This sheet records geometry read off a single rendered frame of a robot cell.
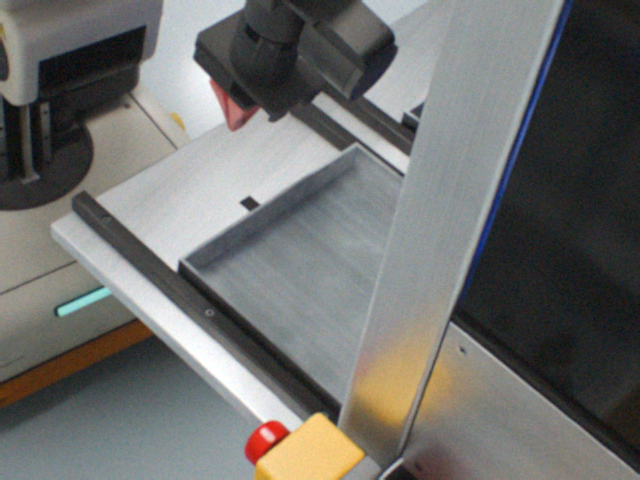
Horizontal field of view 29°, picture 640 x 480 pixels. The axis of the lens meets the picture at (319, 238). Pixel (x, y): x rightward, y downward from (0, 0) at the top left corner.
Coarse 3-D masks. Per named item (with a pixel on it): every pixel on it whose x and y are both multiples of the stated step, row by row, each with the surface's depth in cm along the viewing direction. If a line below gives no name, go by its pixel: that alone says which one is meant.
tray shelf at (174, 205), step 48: (432, 0) 158; (432, 48) 151; (384, 96) 144; (192, 144) 135; (240, 144) 136; (288, 144) 137; (384, 144) 139; (144, 192) 129; (192, 192) 130; (240, 192) 131; (96, 240) 124; (144, 240) 125; (192, 240) 126; (144, 288) 121; (192, 336) 118; (240, 384) 115
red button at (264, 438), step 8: (264, 424) 97; (272, 424) 97; (280, 424) 98; (256, 432) 97; (264, 432) 96; (272, 432) 97; (280, 432) 97; (288, 432) 97; (248, 440) 97; (256, 440) 96; (264, 440) 96; (272, 440) 96; (280, 440) 97; (248, 448) 97; (256, 448) 96; (264, 448) 96; (272, 448) 97; (248, 456) 97; (256, 456) 96
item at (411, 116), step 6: (420, 102) 139; (408, 108) 138; (414, 108) 139; (420, 108) 140; (408, 114) 138; (414, 114) 140; (420, 114) 141; (402, 120) 139; (408, 120) 138; (414, 120) 137; (408, 126) 139; (414, 126) 138; (414, 132) 138
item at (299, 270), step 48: (288, 192) 128; (336, 192) 133; (384, 192) 134; (240, 240) 126; (288, 240) 127; (336, 240) 128; (384, 240) 129; (240, 288) 122; (288, 288) 123; (336, 288) 124; (288, 336) 119; (336, 336) 120; (336, 384) 116
